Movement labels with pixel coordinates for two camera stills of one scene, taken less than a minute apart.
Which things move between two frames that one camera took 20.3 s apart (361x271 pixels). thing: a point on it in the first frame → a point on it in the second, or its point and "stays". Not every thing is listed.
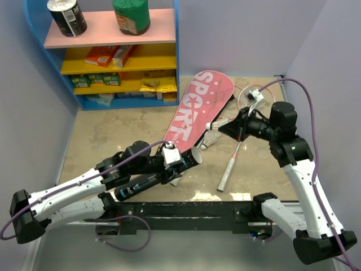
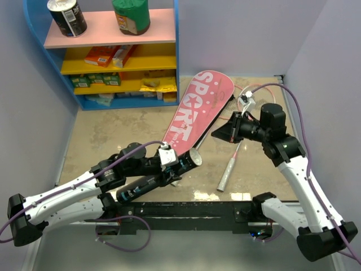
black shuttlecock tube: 188,160 stays
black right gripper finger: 229,133 → 223,136
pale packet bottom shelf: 104,99 stays
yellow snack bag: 158,84 stays
